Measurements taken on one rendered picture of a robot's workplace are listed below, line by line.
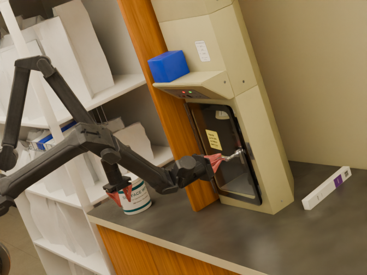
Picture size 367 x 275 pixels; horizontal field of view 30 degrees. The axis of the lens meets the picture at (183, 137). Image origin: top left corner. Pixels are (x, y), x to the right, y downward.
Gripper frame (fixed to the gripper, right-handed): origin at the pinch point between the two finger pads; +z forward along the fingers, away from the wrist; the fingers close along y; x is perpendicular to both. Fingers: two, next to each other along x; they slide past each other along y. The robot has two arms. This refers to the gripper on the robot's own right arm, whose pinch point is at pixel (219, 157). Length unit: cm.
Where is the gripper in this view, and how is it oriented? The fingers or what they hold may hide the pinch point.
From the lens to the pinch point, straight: 250.7
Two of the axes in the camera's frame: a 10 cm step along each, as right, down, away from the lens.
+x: -5.6, -0.5, 8.3
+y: -3.3, -9.0, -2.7
